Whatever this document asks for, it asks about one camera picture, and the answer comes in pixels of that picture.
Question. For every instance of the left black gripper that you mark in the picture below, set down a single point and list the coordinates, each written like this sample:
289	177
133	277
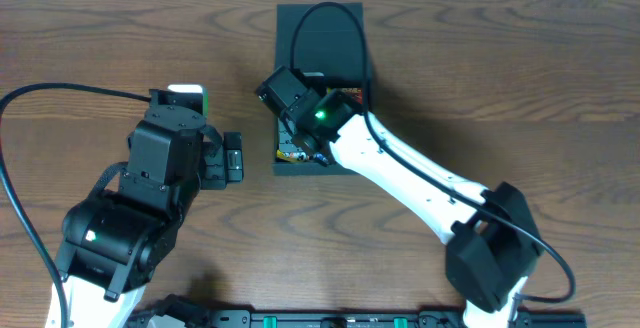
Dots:
232	159

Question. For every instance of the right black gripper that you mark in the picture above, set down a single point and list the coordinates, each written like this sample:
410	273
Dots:
288	138

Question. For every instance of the black gift box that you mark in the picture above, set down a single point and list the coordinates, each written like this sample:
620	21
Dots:
328	42

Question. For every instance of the yellow Hacks candy bag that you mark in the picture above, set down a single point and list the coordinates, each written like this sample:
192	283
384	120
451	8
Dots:
292	157

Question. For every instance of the red Hello Panda box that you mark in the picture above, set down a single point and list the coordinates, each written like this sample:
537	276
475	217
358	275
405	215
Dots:
354	93

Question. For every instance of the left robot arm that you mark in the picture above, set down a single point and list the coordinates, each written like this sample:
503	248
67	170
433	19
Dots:
116	237

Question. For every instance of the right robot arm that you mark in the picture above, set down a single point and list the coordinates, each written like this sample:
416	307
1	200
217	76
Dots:
489	235

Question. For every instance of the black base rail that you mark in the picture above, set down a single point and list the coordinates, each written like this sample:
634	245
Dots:
178	312

